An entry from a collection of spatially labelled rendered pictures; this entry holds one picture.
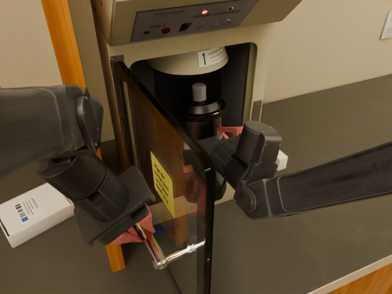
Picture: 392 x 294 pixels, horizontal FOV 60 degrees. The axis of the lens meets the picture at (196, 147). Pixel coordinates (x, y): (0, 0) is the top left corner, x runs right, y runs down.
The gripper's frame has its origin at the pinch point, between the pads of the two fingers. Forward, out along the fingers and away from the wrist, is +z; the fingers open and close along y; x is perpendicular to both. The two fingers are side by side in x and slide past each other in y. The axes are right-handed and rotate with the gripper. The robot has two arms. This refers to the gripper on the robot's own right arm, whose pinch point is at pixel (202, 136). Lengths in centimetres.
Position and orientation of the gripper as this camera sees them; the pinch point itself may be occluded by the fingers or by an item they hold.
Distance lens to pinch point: 74.5
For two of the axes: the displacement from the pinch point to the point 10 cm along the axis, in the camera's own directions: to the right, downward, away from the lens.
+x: 0.6, 8.5, 5.2
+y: -9.1, 2.6, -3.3
